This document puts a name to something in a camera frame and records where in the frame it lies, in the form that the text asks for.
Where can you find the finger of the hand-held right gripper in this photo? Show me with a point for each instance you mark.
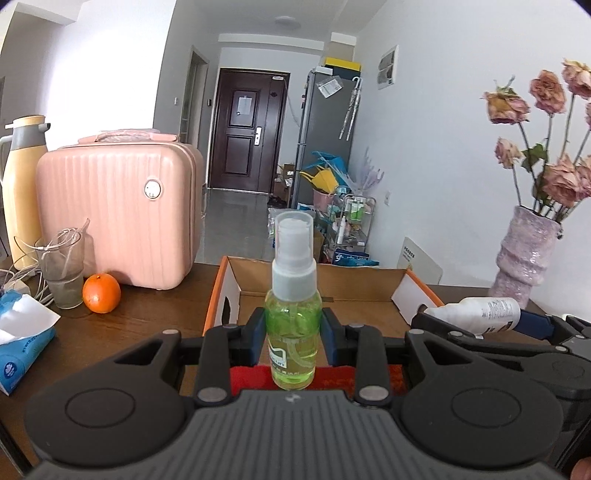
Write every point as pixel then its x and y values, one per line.
pixel 535 325
pixel 461 336

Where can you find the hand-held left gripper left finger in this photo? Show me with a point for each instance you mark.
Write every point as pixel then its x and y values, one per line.
pixel 258 334

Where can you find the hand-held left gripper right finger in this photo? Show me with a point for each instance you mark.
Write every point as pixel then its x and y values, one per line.
pixel 328 337

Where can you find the white plastic bottle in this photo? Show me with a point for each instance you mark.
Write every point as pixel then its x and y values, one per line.
pixel 485 314

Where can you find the green spray bottle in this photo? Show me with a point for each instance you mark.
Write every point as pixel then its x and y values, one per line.
pixel 293 323

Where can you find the red cardboard box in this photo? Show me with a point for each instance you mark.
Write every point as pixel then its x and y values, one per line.
pixel 360 281

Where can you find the pink ribbed vase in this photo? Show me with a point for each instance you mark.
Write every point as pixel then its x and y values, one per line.
pixel 521 258

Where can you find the metal storage cart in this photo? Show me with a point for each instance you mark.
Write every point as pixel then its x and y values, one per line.
pixel 355 221

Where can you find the pink bucket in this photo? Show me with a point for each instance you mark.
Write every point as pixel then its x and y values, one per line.
pixel 323 199

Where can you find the dried pink roses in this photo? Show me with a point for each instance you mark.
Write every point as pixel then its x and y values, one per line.
pixel 561 180

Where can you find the brown floor carton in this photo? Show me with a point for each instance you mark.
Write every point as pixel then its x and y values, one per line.
pixel 286 184

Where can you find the orange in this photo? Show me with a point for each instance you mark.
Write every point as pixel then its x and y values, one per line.
pixel 101 293

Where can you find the purple dried grass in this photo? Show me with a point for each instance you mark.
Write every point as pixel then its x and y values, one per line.
pixel 367 173

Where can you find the pink suitcase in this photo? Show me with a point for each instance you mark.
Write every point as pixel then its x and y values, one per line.
pixel 115 207

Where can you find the clear glass cup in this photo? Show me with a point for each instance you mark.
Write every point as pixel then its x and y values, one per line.
pixel 64 281

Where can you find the dark brown door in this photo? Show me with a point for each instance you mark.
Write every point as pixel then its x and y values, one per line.
pixel 244 134

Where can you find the grey refrigerator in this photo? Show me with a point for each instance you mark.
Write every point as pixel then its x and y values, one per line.
pixel 323 124

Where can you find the clear folded umbrella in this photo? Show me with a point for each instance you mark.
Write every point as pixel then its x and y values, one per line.
pixel 350 110

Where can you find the blue tissue pack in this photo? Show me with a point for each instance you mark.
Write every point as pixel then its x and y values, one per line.
pixel 23 350

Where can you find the yellow box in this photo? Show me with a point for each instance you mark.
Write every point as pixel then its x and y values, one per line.
pixel 344 63

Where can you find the yellow thermos jug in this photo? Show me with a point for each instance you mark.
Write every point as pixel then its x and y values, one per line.
pixel 23 194

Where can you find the round ceiling lamp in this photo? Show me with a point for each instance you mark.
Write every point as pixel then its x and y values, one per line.
pixel 287 21

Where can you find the white wall panel box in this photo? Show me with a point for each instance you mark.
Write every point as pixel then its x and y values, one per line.
pixel 387 67

